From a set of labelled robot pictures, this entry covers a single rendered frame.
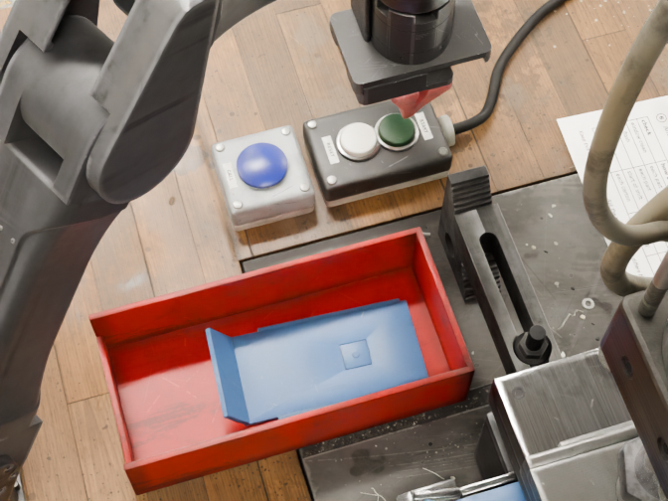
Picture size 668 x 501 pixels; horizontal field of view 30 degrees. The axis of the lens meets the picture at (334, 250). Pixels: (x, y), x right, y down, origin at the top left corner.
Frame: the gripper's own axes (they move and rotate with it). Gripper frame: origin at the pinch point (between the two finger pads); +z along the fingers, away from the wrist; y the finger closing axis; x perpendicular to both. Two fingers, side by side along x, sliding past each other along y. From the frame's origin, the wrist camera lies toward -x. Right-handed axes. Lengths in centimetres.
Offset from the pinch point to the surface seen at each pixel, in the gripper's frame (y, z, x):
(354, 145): 4.3, 3.0, 0.5
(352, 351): 9.2, 5.9, 16.0
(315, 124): 6.5, 3.6, -2.6
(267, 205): 12.1, 3.8, 3.2
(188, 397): 21.8, 6.1, 15.9
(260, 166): 11.8, 2.9, 0.3
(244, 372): 17.4, 5.7, 15.3
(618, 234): 1.3, -32.1, 29.5
